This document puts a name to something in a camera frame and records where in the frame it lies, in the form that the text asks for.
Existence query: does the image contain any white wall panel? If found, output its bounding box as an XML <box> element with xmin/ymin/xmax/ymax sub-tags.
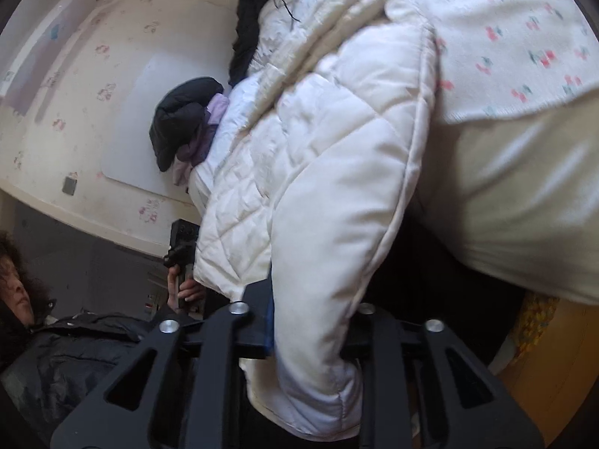
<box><xmin>101</xmin><ymin>50</ymin><xmax>231</xmax><ymax>204</ymax></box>

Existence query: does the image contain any person's left hand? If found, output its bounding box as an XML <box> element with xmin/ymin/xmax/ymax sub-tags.
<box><xmin>167</xmin><ymin>266</ymin><xmax>206</xmax><ymax>313</ymax></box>

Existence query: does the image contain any black puffer jacket pile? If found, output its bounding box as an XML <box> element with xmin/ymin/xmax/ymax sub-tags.
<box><xmin>149</xmin><ymin>77</ymin><xmax>224</xmax><ymax>172</ymax></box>

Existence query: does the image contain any black charging cable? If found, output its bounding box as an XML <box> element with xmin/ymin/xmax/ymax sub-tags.
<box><xmin>271</xmin><ymin>0</ymin><xmax>302</xmax><ymax>25</ymax></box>

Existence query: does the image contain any cream quilted puffer coat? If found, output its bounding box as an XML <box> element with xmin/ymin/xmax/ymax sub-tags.
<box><xmin>194</xmin><ymin>0</ymin><xmax>437</xmax><ymax>442</ymax></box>

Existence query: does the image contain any person's head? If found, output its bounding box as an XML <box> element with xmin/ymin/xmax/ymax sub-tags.
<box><xmin>1</xmin><ymin>231</ymin><xmax>55</xmax><ymax>329</ymax></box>

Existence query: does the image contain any black garment by wall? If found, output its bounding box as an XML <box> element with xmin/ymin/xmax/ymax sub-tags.
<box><xmin>228</xmin><ymin>0</ymin><xmax>269</xmax><ymax>87</ymax></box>

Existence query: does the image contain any lilac hoodie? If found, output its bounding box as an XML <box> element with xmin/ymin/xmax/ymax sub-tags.
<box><xmin>173</xmin><ymin>93</ymin><xmax>229</xmax><ymax>187</ymax></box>

